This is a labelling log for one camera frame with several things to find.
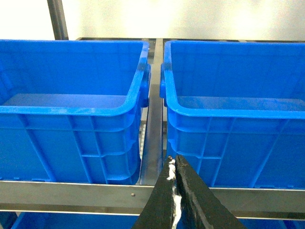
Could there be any metal shelf upright post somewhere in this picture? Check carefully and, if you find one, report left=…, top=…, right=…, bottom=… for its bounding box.
left=47, top=0, right=69, bottom=40

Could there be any blue crate at left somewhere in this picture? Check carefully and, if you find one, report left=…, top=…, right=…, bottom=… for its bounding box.
left=0, top=40, right=151, bottom=185

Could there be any blue crate lower middle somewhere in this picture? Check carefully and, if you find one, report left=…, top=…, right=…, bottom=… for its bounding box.
left=239, top=219, right=305, bottom=229

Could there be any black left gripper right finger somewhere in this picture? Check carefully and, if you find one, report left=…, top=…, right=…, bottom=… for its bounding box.
left=175, top=156, right=246, bottom=229

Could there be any large blue plastic crate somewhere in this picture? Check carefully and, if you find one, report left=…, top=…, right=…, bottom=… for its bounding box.
left=160, top=41, right=305, bottom=189

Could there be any blue crate lower left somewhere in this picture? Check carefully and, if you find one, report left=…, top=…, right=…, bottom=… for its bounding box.
left=0, top=211, right=138, bottom=229

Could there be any metal shelf cross bar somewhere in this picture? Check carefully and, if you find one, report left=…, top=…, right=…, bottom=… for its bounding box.
left=139, top=38, right=163, bottom=186

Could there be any white-stained left gripper left finger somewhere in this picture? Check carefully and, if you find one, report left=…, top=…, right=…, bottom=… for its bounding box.
left=133, top=156, right=182, bottom=229

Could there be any metal shelf rail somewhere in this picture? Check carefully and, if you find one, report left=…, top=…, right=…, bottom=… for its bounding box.
left=0, top=181, right=305, bottom=220

